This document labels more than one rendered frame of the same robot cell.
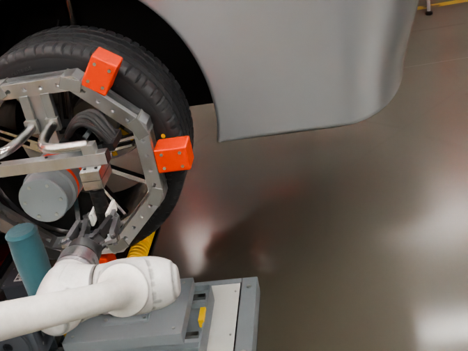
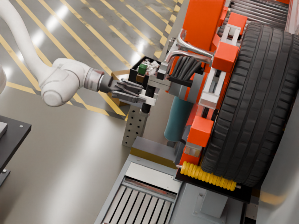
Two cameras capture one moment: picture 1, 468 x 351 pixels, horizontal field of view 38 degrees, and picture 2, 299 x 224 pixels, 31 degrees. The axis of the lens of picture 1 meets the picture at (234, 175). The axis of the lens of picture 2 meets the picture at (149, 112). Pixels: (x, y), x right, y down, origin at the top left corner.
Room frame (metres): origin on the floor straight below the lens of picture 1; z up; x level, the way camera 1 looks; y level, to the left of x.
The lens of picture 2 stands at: (1.44, -1.54, 1.98)
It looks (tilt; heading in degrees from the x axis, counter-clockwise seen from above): 33 degrees down; 88
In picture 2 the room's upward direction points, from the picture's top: 14 degrees clockwise
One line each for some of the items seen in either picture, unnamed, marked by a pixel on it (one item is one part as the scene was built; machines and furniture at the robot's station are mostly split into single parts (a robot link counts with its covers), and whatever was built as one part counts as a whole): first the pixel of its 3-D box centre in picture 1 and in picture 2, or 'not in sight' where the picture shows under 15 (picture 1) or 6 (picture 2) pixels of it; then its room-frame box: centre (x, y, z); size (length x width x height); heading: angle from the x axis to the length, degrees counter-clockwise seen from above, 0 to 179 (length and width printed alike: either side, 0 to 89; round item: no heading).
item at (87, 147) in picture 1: (65, 122); (190, 55); (1.61, 0.38, 1.03); 0.19 x 0.18 x 0.11; 171
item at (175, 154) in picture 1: (173, 154); (200, 131); (1.70, 0.15, 0.85); 0.09 x 0.08 x 0.07; 81
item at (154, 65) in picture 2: not in sight; (147, 74); (1.47, 1.08, 0.51); 0.20 x 0.14 x 0.13; 73
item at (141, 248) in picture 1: (140, 246); (208, 176); (1.83, 0.33, 0.51); 0.29 x 0.06 x 0.06; 171
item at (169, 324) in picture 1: (123, 285); (216, 195); (1.92, 0.43, 0.32); 0.40 x 0.30 x 0.28; 81
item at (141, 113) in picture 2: (103, 213); (148, 98); (1.49, 0.33, 0.83); 0.04 x 0.04 x 0.16
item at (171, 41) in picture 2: not in sight; (179, 46); (1.57, 0.66, 0.93); 0.09 x 0.05 x 0.05; 171
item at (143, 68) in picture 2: not in sight; (142, 69); (1.44, 0.90, 0.64); 0.04 x 0.04 x 0.04; 81
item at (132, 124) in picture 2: not in sight; (138, 114); (1.48, 1.12, 0.21); 0.10 x 0.10 x 0.42; 81
